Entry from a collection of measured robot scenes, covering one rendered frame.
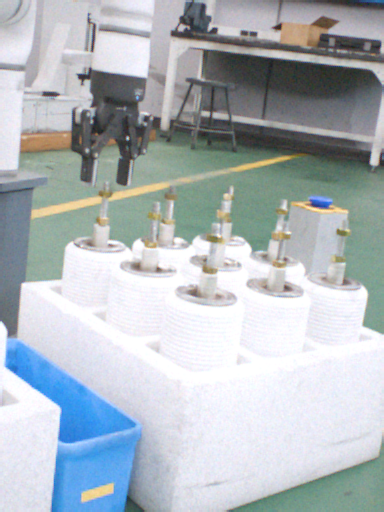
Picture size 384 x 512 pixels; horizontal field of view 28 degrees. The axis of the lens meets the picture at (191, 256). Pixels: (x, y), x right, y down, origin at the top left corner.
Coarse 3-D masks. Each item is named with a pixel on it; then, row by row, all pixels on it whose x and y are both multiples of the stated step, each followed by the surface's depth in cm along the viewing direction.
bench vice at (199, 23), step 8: (192, 0) 520; (184, 8) 535; (192, 8) 533; (200, 8) 535; (184, 16) 525; (192, 16) 533; (200, 16) 541; (208, 16) 552; (184, 24) 536; (192, 24) 534; (200, 24) 543; (208, 24) 553; (192, 32) 545; (200, 32) 542
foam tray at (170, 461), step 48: (48, 288) 111; (48, 336) 106; (96, 336) 97; (144, 336) 96; (96, 384) 98; (144, 384) 90; (192, 384) 84; (240, 384) 89; (288, 384) 94; (336, 384) 101; (144, 432) 90; (192, 432) 86; (240, 432) 91; (288, 432) 97; (336, 432) 104; (144, 480) 91; (192, 480) 88; (240, 480) 93; (288, 480) 100
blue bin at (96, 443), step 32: (32, 352) 103; (32, 384) 103; (64, 384) 97; (64, 416) 98; (96, 416) 92; (128, 416) 88; (64, 448) 79; (96, 448) 82; (128, 448) 85; (64, 480) 81; (96, 480) 84; (128, 480) 87
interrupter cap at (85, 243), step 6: (78, 240) 110; (84, 240) 110; (90, 240) 111; (114, 240) 113; (78, 246) 107; (84, 246) 107; (90, 246) 108; (108, 246) 110; (114, 246) 110; (120, 246) 110; (126, 246) 110; (102, 252) 106; (108, 252) 106; (114, 252) 107
